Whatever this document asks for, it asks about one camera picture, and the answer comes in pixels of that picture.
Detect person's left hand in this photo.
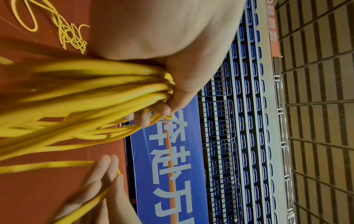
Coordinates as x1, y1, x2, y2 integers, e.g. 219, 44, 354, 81
87, 0, 248, 128

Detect person's right hand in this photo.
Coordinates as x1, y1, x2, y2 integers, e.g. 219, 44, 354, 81
51, 154, 143, 224

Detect blue banner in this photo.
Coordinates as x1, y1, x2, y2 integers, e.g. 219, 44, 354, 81
124, 94, 211, 224

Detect red banner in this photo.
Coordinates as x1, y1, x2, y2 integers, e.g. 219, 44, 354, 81
264, 0, 283, 58

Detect rows of blue seats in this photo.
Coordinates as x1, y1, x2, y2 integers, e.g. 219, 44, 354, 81
198, 0, 289, 224

